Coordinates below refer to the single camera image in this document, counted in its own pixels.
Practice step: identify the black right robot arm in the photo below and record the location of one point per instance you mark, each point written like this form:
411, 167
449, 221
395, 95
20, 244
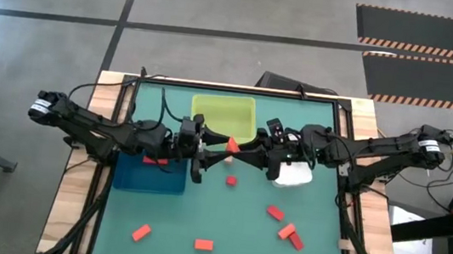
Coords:
378, 150

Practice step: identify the blue plastic bin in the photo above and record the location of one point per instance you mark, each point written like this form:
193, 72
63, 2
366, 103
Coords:
147, 180

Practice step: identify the yellow translucent plastic bin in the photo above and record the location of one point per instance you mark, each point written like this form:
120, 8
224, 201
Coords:
223, 114

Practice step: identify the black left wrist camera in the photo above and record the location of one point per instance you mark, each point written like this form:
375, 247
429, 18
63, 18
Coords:
187, 133

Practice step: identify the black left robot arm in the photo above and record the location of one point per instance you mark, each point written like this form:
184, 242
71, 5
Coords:
94, 127

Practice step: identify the white plastic bin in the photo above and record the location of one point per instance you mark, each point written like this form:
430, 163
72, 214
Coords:
295, 175

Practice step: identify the black floor mat striped edge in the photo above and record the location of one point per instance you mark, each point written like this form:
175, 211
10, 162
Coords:
433, 80
434, 31

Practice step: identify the long red block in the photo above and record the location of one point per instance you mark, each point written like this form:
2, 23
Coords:
155, 161

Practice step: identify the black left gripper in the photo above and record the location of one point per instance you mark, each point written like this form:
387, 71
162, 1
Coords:
198, 164

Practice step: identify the orange rectangular block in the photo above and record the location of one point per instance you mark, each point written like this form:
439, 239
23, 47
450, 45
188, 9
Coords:
141, 232
286, 231
203, 245

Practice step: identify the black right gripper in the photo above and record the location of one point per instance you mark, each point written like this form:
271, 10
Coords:
278, 158

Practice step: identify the tan wooden block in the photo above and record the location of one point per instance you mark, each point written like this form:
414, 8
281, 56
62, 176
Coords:
229, 159

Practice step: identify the red half-round block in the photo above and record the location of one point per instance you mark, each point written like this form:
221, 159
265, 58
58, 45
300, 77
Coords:
231, 181

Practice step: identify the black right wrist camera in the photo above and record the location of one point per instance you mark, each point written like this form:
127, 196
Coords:
275, 129

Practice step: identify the orange triangular block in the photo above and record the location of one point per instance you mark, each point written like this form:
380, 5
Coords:
232, 146

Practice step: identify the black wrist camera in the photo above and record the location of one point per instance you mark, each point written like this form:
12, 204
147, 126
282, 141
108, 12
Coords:
275, 129
187, 133

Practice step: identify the black aluminium table frame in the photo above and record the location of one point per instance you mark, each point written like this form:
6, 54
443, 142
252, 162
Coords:
235, 88

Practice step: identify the white paper sheet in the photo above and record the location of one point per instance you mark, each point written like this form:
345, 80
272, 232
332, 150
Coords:
413, 251

